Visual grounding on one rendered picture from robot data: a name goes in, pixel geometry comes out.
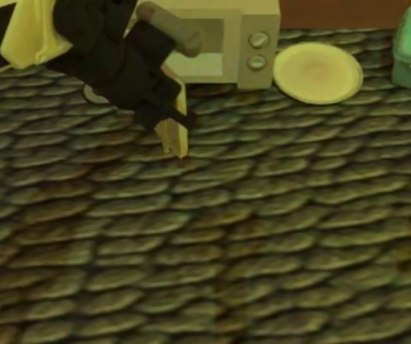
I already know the cream toy microwave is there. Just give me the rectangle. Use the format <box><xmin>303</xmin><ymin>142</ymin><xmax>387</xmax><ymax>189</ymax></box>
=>
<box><xmin>160</xmin><ymin>0</ymin><xmax>281</xmax><ymax>91</ymax></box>

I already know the white round object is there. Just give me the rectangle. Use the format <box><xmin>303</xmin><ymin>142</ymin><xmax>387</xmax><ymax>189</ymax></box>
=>
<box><xmin>82</xmin><ymin>83</ymin><xmax>111</xmax><ymax>105</ymax></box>

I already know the cream round plate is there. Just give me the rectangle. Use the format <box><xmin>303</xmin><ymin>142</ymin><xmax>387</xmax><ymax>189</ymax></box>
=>
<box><xmin>272</xmin><ymin>42</ymin><xmax>364</xmax><ymax>106</ymax></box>

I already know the grey wrist camera bar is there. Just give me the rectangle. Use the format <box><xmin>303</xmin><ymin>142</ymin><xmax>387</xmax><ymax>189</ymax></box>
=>
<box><xmin>136</xmin><ymin>1</ymin><xmax>207</xmax><ymax>58</ymax></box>

